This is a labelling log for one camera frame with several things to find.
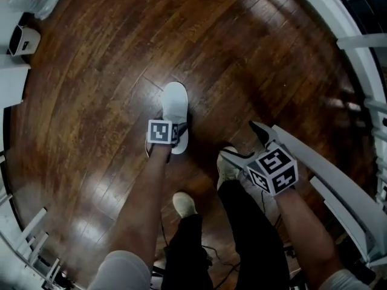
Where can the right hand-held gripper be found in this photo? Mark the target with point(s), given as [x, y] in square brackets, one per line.
[276, 168]

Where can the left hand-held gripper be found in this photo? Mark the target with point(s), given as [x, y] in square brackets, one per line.
[159, 131]

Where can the white slipper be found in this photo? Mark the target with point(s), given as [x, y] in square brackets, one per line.
[174, 101]

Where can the person's right forearm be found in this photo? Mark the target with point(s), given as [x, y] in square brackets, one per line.
[305, 228]

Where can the person's left forearm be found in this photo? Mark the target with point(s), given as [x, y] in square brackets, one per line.
[145, 198]

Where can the person's right beige shoe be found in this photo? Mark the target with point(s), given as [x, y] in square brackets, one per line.
[226, 171]

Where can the person's beige shoe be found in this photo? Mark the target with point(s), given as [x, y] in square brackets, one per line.
[184, 204]
[226, 171]

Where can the person's left beige shoe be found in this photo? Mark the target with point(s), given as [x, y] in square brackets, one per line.
[184, 204]

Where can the person's right black trouser leg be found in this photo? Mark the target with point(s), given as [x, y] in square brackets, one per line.
[257, 237]

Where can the person's black trouser leg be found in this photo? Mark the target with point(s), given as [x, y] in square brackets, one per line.
[187, 252]
[257, 237]

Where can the white slanted board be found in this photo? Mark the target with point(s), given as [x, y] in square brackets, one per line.
[338, 186]

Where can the person's left black trouser leg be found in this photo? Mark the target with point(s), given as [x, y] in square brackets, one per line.
[187, 252]

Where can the person's left white sleeve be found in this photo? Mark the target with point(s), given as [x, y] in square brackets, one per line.
[122, 272]

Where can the person's white sleeve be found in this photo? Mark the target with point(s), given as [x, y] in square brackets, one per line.
[122, 272]
[344, 281]

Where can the person's right white sleeve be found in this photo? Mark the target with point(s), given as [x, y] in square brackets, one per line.
[344, 281]

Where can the white cabinet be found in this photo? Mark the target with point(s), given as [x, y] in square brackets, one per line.
[12, 83]

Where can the white waste bin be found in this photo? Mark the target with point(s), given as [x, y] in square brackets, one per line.
[25, 42]

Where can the white metal rack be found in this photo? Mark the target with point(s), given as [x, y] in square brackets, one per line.
[27, 246]

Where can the white curved frame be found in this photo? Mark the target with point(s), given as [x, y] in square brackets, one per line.
[347, 20]

